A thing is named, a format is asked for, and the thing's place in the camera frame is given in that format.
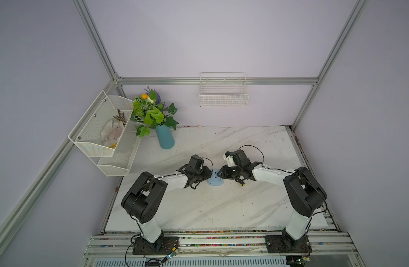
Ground artificial green plant bouquet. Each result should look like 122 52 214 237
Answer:
131 87 179 138

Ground brown twigs in shelf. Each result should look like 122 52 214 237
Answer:
113 110 127 126

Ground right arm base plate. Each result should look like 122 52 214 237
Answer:
264 235 311 255

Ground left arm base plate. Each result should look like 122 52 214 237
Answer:
132 237 179 255

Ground teal vase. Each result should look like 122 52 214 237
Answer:
155 125 175 150

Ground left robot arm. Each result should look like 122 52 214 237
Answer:
121 155 214 244

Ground white wire wall basket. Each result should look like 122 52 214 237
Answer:
199 72 249 107

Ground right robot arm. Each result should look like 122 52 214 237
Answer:
217 149 327 243

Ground white two-tier mesh shelf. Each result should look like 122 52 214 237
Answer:
68 91 141 177

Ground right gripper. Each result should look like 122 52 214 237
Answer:
215 165 241 179

